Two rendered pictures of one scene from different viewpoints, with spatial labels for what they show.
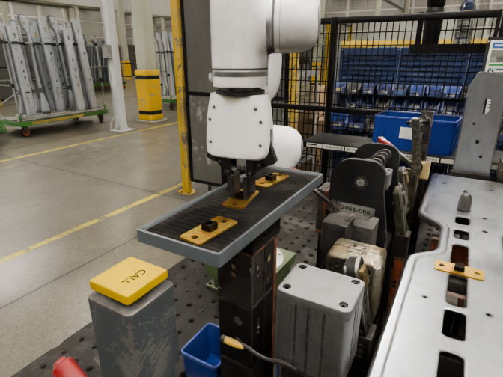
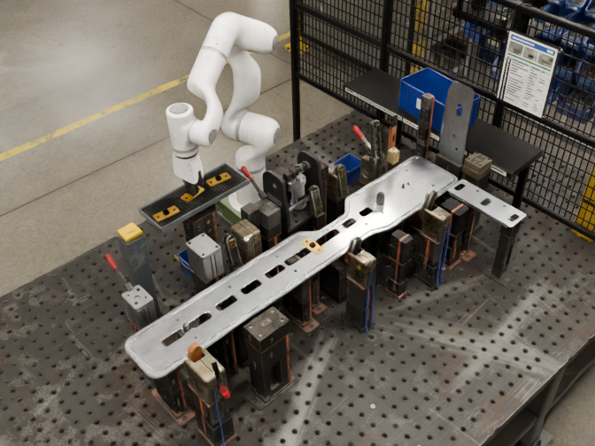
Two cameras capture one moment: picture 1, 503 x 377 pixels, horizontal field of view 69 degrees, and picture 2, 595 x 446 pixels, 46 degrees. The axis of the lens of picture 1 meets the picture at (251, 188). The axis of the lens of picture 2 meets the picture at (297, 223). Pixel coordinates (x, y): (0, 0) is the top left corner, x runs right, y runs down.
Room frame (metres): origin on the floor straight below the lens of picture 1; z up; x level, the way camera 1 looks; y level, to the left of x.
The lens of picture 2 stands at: (-1.04, -0.91, 2.67)
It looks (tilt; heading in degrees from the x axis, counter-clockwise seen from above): 42 degrees down; 19
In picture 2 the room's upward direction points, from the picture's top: 2 degrees counter-clockwise
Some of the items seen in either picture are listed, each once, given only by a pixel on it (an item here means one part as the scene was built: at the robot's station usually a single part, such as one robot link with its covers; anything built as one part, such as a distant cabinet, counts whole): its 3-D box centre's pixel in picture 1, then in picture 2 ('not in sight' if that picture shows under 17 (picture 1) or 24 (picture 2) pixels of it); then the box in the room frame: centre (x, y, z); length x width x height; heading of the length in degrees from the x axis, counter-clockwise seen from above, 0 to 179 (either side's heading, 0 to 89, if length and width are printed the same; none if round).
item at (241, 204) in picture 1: (241, 195); (192, 192); (0.58, 0.02, 1.17); 0.08 x 0.04 x 0.01; 160
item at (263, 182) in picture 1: (270, 177); (218, 178); (0.68, -0.04, 1.17); 0.08 x 0.04 x 0.01; 143
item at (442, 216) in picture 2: not in sight; (432, 247); (0.86, -0.78, 0.87); 0.12 x 0.09 x 0.35; 60
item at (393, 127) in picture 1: (415, 132); (437, 101); (1.49, -0.67, 1.10); 0.30 x 0.17 x 0.13; 55
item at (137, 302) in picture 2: not in sight; (146, 333); (0.18, 0.04, 0.88); 0.11 x 0.10 x 0.36; 60
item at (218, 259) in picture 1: (247, 200); (195, 196); (0.58, 0.01, 1.16); 0.37 x 0.14 x 0.02; 150
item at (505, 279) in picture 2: not in sight; (505, 248); (0.96, -1.04, 0.84); 0.11 x 0.06 x 0.29; 60
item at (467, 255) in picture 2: not in sight; (465, 225); (1.05, -0.88, 0.84); 0.11 x 0.06 x 0.29; 60
